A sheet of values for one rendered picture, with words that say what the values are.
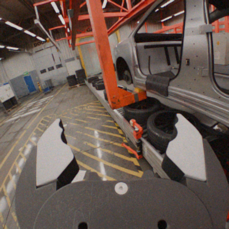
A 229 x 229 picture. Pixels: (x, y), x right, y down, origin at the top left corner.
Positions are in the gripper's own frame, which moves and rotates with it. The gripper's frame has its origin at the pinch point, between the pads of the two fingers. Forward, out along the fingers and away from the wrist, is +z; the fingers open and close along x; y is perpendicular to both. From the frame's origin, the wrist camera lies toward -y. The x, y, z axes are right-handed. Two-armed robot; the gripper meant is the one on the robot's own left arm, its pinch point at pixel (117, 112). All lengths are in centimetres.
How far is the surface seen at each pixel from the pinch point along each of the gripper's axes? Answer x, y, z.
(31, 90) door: -941, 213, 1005
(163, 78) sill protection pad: 56, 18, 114
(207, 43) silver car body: 71, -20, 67
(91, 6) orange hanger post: -27, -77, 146
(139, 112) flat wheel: 32, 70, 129
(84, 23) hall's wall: -287, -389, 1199
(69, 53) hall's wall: -462, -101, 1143
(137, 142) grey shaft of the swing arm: 23, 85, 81
